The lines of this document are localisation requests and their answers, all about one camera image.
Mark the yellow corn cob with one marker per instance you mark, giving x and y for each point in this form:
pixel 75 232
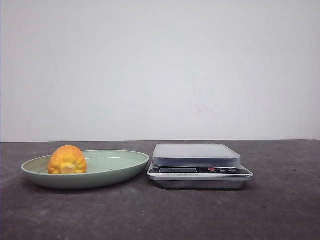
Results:
pixel 67 159

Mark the silver digital kitchen scale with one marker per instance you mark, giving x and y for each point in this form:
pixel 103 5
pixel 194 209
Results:
pixel 197 166

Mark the pale green oval plate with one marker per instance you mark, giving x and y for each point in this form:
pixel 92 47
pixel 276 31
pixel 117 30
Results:
pixel 104 168

